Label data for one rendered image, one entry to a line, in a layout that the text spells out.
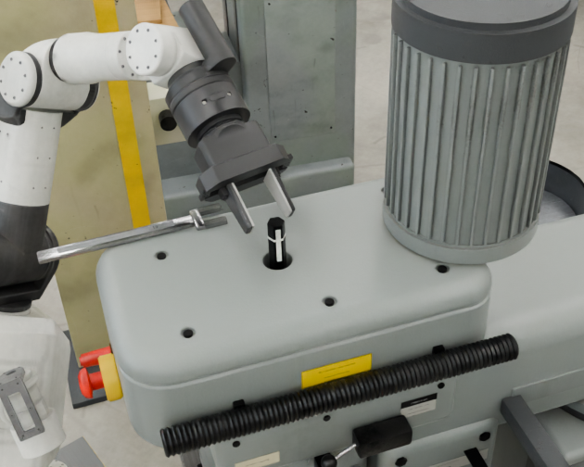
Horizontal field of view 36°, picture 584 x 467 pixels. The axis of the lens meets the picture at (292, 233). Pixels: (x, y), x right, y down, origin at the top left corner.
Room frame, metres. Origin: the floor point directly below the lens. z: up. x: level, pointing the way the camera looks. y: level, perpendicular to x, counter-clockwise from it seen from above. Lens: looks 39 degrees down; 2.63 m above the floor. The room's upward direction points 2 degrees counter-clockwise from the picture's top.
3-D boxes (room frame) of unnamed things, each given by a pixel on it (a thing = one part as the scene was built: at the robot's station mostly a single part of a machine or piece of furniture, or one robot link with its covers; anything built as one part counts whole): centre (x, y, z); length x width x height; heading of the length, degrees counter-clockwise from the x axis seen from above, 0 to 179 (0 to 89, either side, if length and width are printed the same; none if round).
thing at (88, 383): (0.78, 0.26, 1.76); 0.04 x 0.03 x 0.04; 17
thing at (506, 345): (0.73, -0.06, 1.79); 0.45 x 0.04 x 0.04; 107
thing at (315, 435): (0.87, -0.02, 1.68); 0.34 x 0.24 x 0.10; 107
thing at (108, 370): (0.79, 0.24, 1.76); 0.06 x 0.02 x 0.06; 17
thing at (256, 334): (0.86, 0.00, 1.81); 0.47 x 0.26 x 0.16; 107
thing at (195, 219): (0.91, 0.21, 1.89); 0.24 x 0.04 x 0.01; 109
